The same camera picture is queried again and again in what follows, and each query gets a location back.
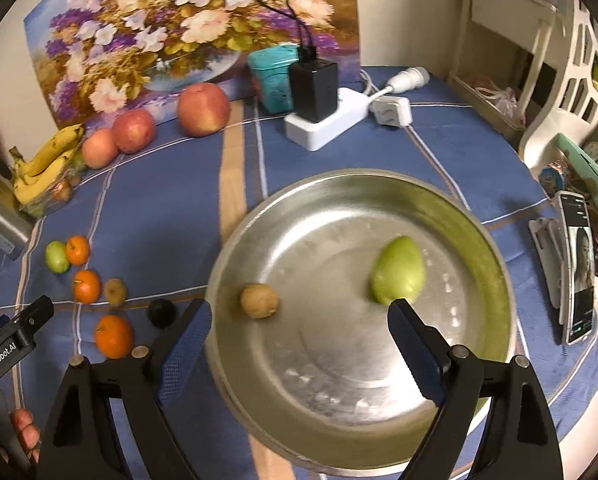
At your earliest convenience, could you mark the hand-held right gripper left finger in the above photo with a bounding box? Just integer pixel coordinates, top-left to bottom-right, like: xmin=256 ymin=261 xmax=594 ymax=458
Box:
xmin=36 ymin=297 xmax=214 ymax=480

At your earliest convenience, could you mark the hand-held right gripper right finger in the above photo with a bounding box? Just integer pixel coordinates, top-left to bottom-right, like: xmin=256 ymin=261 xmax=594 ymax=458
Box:
xmin=386 ymin=297 xmax=565 ymax=480

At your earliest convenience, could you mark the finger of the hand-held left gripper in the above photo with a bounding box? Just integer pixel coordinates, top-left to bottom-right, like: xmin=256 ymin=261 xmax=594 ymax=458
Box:
xmin=10 ymin=295 xmax=56 ymax=333

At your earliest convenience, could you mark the orange mandarin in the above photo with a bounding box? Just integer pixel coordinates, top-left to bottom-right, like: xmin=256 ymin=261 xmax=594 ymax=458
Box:
xmin=65 ymin=235 xmax=90 ymax=267
xmin=94 ymin=314 xmax=134 ymax=360
xmin=73 ymin=269 xmax=102 ymax=304

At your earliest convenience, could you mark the green jujube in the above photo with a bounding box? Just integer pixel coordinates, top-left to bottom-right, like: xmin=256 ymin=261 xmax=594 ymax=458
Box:
xmin=370 ymin=236 xmax=426 ymax=307

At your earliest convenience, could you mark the round steel basin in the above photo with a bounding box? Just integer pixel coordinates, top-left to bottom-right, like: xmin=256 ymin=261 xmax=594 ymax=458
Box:
xmin=204 ymin=170 xmax=517 ymax=478

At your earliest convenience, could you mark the person's left hand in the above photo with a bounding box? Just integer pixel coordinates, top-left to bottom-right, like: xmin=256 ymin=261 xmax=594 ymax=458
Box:
xmin=10 ymin=408 xmax=42 ymax=466

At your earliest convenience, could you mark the dark plum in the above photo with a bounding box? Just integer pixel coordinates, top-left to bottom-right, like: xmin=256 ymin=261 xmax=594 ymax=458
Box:
xmin=147 ymin=298 xmax=178 ymax=329

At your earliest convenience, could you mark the green mango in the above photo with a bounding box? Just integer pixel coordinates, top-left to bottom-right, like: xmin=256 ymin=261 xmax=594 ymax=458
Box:
xmin=45 ymin=240 xmax=71 ymax=275

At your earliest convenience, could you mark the blue striped tablecloth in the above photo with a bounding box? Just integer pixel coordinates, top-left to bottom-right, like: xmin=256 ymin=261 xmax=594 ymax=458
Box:
xmin=0 ymin=65 xmax=598 ymax=480

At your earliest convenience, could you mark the clear plastic container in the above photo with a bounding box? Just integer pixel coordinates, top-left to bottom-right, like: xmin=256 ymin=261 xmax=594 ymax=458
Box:
xmin=26 ymin=160 xmax=87 ymax=218

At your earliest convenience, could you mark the yellow banana bunch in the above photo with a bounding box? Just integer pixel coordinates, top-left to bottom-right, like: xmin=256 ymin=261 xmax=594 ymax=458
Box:
xmin=9 ymin=123 xmax=86 ymax=206

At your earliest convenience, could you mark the white phone stand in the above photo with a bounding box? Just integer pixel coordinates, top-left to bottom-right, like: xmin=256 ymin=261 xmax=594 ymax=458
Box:
xmin=528 ymin=217 xmax=572 ymax=328

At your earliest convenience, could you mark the pale orange apple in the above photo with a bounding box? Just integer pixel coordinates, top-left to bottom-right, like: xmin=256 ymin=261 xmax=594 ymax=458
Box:
xmin=81 ymin=128 xmax=119 ymax=170

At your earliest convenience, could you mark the smartphone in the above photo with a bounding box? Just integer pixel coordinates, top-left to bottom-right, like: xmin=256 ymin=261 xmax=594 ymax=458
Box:
xmin=558 ymin=191 xmax=596 ymax=346

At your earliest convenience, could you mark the red apple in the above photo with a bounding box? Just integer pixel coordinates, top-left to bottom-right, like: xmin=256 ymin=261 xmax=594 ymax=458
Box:
xmin=111 ymin=108 xmax=158 ymax=155
xmin=177 ymin=82 xmax=231 ymax=138

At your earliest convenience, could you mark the white power adapter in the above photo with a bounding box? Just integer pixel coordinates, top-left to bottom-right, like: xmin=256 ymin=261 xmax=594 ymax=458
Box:
xmin=284 ymin=86 xmax=371 ymax=152

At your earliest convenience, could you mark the white plug adapter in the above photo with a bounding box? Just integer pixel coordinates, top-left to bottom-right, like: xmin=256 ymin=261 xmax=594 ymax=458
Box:
xmin=369 ymin=96 xmax=412 ymax=128

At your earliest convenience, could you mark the white plastic chair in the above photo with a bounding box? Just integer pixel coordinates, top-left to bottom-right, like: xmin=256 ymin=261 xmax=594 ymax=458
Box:
xmin=519 ymin=0 xmax=598 ymax=171

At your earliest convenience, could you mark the plastic bag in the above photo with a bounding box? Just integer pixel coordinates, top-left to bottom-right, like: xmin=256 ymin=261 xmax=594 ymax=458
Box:
xmin=474 ymin=85 xmax=522 ymax=118

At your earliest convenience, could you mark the teal box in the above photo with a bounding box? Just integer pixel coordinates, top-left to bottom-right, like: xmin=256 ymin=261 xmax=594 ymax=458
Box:
xmin=247 ymin=44 xmax=302 ymax=115

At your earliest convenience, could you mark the black charger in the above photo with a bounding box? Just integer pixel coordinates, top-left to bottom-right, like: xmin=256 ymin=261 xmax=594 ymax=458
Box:
xmin=288 ymin=57 xmax=340 ymax=123

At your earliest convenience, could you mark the flower painting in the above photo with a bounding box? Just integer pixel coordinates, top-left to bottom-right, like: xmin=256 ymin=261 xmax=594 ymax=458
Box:
xmin=23 ymin=0 xmax=362 ymax=131

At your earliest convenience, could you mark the white round plug with cord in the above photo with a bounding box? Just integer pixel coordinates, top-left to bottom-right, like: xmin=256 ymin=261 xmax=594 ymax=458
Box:
xmin=361 ymin=66 xmax=431 ymax=97

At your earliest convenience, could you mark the black charger cable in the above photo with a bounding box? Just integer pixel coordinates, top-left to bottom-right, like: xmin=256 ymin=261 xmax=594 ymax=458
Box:
xmin=245 ymin=0 xmax=330 ymax=63

